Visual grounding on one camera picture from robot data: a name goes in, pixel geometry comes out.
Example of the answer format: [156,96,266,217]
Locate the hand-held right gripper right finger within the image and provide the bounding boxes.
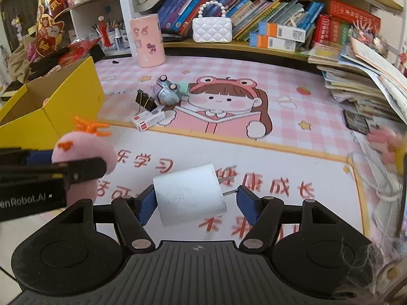
[236,184,335,251]

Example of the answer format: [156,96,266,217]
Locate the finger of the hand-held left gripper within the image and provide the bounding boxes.
[0,157,107,187]
[0,148,56,166]

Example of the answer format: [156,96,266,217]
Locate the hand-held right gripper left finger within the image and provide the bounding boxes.
[64,184,159,251]

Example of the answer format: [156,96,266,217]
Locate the small pink orange-tuft plush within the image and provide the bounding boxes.
[52,115,119,204]

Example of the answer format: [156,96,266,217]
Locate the white charger plug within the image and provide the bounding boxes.
[153,162,240,228]

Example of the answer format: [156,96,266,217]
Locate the yellow cardboard box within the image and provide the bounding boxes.
[0,55,107,150]

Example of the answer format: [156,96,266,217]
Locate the black binder clip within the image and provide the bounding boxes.
[136,89,157,112]

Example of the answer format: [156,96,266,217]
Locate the purple grey toy car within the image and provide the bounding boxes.
[153,75,182,105]

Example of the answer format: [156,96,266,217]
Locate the white red-label staples box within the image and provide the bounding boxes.
[132,107,168,132]

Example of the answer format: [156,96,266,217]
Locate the pink printed table mat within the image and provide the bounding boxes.
[92,54,407,240]

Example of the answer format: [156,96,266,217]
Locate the black cloth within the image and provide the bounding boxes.
[29,46,72,73]

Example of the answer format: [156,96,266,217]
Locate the beige towel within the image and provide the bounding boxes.
[7,36,37,84]

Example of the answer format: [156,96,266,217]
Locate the red plastic packaging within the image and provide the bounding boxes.
[55,38,102,67]

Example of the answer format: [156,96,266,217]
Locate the red gold figure decoration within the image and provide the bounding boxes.
[35,0,69,58]

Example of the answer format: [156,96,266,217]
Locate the white pen organizer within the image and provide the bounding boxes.
[92,19,132,52]

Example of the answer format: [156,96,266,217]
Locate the black phone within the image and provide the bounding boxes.
[343,110,372,134]

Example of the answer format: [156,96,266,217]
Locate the red tassel figurine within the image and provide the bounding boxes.
[97,16,111,49]

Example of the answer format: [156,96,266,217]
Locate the pink sticker-covered cylinder container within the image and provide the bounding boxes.
[129,13,166,68]

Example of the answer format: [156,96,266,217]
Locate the pink yellow plush toy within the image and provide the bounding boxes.
[367,126,407,176]

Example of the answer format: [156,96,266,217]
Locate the wooden bookshelf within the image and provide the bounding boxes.
[127,0,407,70]

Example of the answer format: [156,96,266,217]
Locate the blue orange carton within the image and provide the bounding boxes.
[258,22,317,42]
[249,32,307,53]

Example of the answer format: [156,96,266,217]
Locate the stack of magazines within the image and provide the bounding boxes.
[307,36,407,124]

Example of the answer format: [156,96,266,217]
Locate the white shelf unit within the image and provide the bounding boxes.
[68,0,142,56]

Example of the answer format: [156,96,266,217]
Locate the row of blue leaning books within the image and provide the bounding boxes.
[157,0,325,43]

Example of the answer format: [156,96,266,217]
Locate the red thick dictionaries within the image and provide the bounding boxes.
[312,0,382,48]

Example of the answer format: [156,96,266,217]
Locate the white cable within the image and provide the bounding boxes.
[348,151,407,202]

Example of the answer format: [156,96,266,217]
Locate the white quilted pearl-handle handbag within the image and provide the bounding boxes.
[192,1,233,44]

